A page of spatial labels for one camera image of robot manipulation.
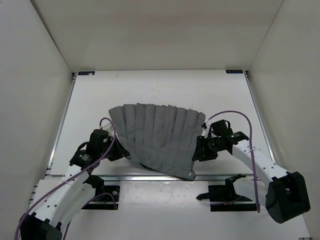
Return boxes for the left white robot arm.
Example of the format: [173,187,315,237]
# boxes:
[14,128,128,240]

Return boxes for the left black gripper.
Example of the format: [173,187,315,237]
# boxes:
[100,133,130,160]

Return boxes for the right blue table label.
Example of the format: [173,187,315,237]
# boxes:
[225,69,243,74]

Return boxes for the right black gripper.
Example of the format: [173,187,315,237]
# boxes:
[192,136,222,162]

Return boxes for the grey pleated skirt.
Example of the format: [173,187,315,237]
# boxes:
[108,103,206,180]

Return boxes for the left blue table label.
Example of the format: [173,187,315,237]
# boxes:
[77,71,95,76]

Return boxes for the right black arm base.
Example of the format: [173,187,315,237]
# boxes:
[196,173,257,212]

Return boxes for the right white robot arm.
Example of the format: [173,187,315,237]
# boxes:
[192,120,311,224]

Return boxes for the blue table label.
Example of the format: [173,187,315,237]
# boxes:
[77,71,95,76]
[225,69,243,74]

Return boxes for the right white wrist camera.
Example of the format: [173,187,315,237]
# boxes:
[201,122,213,139]

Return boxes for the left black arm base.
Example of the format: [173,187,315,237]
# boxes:
[82,175,121,211]

